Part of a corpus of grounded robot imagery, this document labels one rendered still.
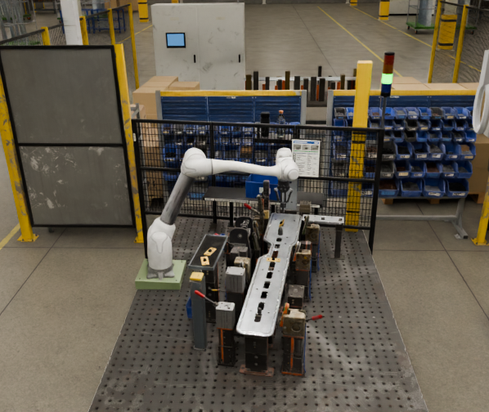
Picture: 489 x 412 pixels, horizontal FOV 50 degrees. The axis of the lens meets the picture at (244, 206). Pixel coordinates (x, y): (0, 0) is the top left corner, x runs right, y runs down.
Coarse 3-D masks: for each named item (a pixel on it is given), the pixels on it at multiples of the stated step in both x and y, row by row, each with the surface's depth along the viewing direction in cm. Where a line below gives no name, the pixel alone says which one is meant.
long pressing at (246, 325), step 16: (272, 224) 362; (288, 224) 362; (272, 240) 341; (288, 240) 341; (288, 256) 323; (256, 272) 305; (272, 272) 306; (256, 288) 291; (272, 288) 291; (256, 304) 277; (272, 304) 277; (240, 320) 264; (272, 320) 264
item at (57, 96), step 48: (0, 48) 478; (48, 48) 476; (96, 48) 473; (0, 96) 495; (48, 96) 495; (96, 96) 492; (48, 144) 515; (96, 144) 512; (48, 192) 537; (96, 192) 536
